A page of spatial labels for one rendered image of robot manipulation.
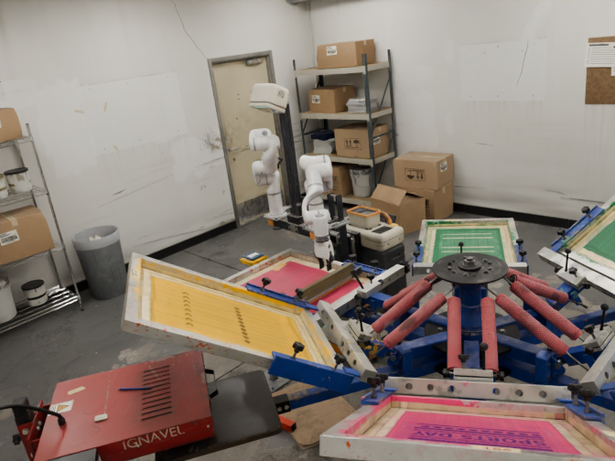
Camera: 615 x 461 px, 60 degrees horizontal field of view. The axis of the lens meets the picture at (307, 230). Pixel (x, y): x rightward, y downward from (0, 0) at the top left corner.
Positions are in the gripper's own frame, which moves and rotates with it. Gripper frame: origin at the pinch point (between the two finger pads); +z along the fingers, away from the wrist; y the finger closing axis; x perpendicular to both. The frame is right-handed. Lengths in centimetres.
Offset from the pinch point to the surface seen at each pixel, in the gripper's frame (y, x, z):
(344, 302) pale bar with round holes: -25.4, 15.0, 7.1
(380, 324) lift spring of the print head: -61, 32, -2
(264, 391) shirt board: -35, 77, 16
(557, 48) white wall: 31, -380, -69
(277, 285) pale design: 31.3, 8.8, 16.4
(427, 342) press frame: -75, 20, 9
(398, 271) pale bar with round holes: -26.5, -27.9, 8.3
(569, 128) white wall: 15, -380, 8
